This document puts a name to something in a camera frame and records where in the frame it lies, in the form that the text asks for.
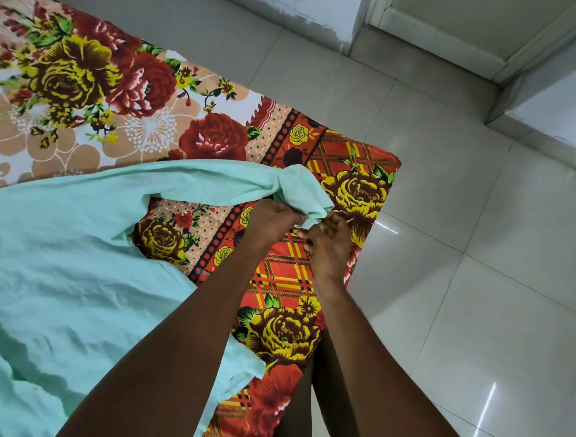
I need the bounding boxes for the pale door with frame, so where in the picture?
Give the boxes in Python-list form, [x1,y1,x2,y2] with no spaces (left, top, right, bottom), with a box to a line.
[365,0,576,86]

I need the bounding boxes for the person's olive shorts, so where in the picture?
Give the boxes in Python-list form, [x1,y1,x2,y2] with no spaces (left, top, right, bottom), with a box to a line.
[273,331,356,437]

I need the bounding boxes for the person's left hand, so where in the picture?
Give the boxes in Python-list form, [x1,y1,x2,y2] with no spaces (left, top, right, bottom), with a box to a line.
[242,199,305,249]

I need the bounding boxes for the person's right hand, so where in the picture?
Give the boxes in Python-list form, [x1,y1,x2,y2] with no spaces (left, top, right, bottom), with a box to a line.
[296,212,353,290]

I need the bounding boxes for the mint green shirt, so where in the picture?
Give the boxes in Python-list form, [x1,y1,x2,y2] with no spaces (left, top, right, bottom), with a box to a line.
[0,160,335,437]

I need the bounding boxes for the person's left forearm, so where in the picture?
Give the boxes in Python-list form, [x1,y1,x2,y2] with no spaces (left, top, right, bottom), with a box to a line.
[57,238,269,437]

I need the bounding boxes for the floral bedsheet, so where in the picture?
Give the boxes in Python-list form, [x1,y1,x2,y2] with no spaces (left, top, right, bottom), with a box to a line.
[0,0,402,437]

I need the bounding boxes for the person's right forearm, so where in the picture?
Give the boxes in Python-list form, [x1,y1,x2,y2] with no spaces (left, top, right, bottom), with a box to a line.
[314,279,460,437]

